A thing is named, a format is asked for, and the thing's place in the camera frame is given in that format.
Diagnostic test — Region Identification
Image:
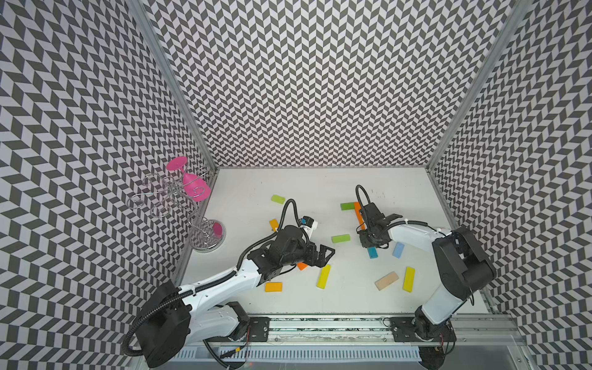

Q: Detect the yellow-orange block upper left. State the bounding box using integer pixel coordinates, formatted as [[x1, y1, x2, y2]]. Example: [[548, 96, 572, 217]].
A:
[[269, 219, 279, 231]]

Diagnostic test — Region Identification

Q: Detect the tan wooden block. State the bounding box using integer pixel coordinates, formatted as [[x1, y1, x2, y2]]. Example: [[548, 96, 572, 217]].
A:
[[375, 271, 399, 291]]

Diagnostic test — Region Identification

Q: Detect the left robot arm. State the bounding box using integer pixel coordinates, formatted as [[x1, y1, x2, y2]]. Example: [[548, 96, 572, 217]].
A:
[[121, 225, 335, 368]]

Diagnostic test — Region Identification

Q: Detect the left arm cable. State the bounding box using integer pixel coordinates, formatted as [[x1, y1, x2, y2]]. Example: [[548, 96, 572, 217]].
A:
[[235, 198, 306, 274]]

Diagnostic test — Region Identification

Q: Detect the lime green block far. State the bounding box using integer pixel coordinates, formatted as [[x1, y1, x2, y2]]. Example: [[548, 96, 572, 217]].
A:
[[271, 194, 286, 205]]

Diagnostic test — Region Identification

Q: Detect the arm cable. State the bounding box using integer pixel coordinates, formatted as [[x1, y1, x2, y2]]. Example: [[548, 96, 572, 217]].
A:
[[235, 198, 306, 274], [355, 184, 375, 218]]

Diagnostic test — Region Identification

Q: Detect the light green block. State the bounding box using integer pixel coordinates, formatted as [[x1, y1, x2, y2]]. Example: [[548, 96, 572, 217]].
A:
[[331, 234, 351, 244]]

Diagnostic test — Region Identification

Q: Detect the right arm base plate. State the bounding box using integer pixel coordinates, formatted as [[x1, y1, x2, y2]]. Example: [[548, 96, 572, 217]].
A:
[[388, 317, 456, 345]]

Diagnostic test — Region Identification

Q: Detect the pale blue block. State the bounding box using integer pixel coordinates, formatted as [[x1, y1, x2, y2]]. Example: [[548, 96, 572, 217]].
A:
[[393, 242, 405, 258]]

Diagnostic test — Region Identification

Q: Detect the pink plastic wine glass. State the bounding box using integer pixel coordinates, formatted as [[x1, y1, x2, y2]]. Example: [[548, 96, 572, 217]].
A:
[[166, 157, 211, 203]]

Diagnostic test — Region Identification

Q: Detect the wire glass rack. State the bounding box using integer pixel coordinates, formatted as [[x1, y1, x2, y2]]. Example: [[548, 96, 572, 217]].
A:
[[126, 174, 225, 253]]

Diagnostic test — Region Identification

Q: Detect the yellow-orange block bottom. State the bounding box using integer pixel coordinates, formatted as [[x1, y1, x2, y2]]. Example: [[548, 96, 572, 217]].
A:
[[265, 282, 283, 293]]

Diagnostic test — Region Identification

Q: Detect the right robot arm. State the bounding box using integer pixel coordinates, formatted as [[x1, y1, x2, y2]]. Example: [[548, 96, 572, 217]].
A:
[[357, 203, 496, 342]]

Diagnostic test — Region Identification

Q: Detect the teal block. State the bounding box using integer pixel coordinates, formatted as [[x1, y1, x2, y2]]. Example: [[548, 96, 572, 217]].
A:
[[367, 248, 378, 259]]

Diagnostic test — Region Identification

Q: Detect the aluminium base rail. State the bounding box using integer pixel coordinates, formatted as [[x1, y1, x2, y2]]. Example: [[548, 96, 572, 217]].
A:
[[138, 313, 528, 348]]

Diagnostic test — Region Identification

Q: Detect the yellow block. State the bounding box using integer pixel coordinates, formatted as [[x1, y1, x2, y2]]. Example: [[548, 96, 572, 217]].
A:
[[316, 265, 331, 289], [402, 267, 416, 293]]

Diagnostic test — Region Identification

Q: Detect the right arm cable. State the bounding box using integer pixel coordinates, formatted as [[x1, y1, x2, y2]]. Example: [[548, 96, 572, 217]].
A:
[[355, 184, 375, 218]]

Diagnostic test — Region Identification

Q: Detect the yellow-orange block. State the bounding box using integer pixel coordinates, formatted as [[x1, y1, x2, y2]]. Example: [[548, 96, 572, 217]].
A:
[[265, 282, 283, 293], [269, 219, 279, 231]]

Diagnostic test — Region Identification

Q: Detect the yellow block centre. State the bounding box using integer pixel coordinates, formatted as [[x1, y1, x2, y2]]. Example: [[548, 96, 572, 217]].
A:
[[316, 265, 331, 289]]

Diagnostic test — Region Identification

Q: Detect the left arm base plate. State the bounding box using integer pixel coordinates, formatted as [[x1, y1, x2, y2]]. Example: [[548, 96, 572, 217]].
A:
[[215, 316, 271, 343]]

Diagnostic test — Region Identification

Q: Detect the yellow block right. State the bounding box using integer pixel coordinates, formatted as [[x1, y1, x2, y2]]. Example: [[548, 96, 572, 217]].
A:
[[402, 267, 416, 293]]

